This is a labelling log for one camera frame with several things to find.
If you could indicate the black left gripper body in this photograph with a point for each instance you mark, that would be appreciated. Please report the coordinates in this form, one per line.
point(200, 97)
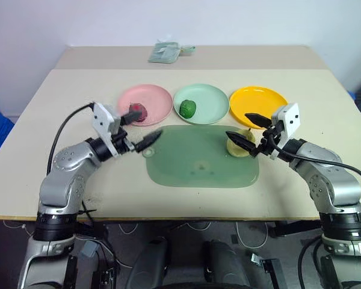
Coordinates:
point(121, 141)

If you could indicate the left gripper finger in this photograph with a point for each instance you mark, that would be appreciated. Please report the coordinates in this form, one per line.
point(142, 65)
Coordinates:
point(147, 141)
point(132, 116)

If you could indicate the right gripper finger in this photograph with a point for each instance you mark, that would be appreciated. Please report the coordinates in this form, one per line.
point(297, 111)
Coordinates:
point(260, 120)
point(242, 142)

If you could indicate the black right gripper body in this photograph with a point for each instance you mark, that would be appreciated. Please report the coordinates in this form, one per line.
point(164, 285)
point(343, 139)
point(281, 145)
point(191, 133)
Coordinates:
point(270, 138)

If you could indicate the red toy fruit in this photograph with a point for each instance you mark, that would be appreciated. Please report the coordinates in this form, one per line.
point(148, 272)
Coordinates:
point(143, 116)

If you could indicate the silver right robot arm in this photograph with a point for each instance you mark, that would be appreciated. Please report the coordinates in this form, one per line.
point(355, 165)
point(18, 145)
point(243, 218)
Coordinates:
point(328, 174)

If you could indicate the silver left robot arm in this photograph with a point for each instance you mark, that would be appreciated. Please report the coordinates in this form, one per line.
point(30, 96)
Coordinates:
point(66, 168)

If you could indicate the yellow plate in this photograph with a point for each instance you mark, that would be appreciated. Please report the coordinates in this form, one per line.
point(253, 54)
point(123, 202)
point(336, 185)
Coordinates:
point(258, 100)

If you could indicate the pink plate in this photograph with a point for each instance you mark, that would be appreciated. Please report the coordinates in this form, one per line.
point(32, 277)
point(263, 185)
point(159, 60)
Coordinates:
point(150, 96)

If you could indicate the light green plate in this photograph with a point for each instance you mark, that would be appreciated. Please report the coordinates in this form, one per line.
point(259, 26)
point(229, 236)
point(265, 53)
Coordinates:
point(210, 102)

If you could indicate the yellow toy pear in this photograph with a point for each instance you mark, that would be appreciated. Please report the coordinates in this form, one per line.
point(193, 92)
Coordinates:
point(235, 150)

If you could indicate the green silicone mat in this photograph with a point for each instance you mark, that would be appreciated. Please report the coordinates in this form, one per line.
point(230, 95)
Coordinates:
point(183, 162)

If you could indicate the green toy fruit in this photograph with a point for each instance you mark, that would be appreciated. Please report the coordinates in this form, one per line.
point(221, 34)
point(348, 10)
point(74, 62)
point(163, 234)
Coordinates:
point(188, 108)

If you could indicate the green cloth pouch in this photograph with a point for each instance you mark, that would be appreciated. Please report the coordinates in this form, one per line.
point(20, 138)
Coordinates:
point(164, 54)

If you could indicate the grey box under table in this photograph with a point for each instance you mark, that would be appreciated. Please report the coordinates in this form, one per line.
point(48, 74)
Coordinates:
point(88, 250)

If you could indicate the dark rounded shape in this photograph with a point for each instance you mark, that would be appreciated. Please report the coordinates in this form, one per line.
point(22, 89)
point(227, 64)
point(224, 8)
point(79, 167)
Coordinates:
point(150, 262)

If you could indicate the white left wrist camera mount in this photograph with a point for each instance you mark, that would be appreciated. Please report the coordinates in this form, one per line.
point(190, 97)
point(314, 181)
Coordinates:
point(103, 125)

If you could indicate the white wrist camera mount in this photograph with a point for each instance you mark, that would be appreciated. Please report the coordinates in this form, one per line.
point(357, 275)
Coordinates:
point(103, 125)
point(290, 120)

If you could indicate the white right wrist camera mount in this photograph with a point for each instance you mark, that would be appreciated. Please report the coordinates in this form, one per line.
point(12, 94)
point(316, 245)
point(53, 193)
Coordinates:
point(290, 120)

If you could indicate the metal bracket under table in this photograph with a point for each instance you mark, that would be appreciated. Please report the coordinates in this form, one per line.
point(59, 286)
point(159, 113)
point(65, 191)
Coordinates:
point(266, 265)

